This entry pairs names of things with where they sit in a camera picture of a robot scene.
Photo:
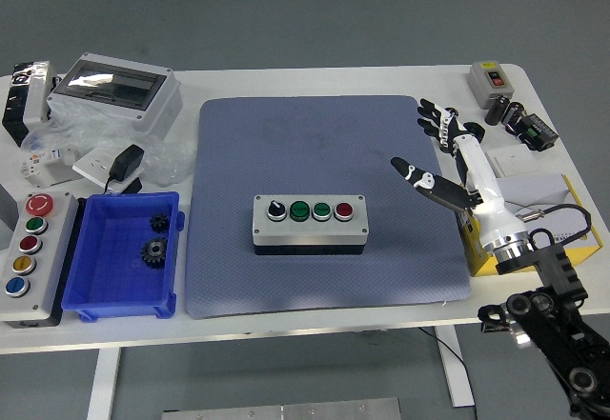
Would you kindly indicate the grey five-button control box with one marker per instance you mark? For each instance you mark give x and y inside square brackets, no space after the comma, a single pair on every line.
[47,258]

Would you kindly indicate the white circuit breaker module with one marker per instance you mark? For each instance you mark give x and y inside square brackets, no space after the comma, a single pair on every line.
[47,172]

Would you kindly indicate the grey-blue table mat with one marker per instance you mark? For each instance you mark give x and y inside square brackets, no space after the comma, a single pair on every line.
[262,153]

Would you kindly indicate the blue plastic bin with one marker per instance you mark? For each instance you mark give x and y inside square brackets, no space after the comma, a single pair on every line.
[114,277]

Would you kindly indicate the clear plastic bag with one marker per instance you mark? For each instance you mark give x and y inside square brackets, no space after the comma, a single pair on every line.
[167,163]

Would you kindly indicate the yellow and white cardboard box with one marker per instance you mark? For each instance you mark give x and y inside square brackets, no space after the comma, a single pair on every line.
[534,191]

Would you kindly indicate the black module with green terminal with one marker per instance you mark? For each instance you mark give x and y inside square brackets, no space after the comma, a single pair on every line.
[536,132]

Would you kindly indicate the black and white wrapped device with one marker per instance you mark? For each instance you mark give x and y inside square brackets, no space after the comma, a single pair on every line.
[33,101]

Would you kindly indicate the grey metal base plate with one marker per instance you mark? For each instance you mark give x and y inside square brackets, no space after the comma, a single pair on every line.
[286,411]

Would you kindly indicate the white table leg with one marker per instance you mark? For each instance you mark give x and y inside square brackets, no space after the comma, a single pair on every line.
[102,382]
[460,386]

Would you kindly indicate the grey two-button switch box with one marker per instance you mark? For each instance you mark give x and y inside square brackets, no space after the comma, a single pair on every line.
[479,82]

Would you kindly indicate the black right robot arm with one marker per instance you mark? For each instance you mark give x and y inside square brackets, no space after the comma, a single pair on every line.
[557,267]

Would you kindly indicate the grey enclosure with clear cover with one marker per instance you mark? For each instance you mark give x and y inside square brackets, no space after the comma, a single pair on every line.
[143,115]

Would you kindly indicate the grey four-button control box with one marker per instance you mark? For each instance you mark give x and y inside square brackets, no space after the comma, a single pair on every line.
[310,229]

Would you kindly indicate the black power adapter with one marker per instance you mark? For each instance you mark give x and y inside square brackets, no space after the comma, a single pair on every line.
[126,160]

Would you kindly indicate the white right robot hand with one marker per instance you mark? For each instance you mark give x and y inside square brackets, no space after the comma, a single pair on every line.
[486,186]

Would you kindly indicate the large black bevel gear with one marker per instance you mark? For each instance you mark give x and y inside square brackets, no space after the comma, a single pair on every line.
[153,251]

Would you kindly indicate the black hex nut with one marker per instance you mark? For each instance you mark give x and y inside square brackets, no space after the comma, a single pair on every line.
[478,129]

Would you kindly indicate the small black gear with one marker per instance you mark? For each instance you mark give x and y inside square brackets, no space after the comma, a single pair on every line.
[158,223]

